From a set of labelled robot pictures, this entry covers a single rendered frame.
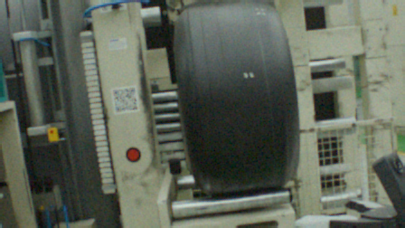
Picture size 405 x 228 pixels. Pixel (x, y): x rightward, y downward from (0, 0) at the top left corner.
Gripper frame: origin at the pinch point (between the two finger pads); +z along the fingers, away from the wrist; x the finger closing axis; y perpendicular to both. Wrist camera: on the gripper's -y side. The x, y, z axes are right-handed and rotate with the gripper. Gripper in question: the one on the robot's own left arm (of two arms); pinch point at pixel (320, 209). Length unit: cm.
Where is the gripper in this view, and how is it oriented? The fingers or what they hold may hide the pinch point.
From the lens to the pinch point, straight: 80.4
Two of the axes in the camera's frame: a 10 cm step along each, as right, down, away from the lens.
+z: -7.0, -0.1, 7.1
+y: 0.3, 10.0, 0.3
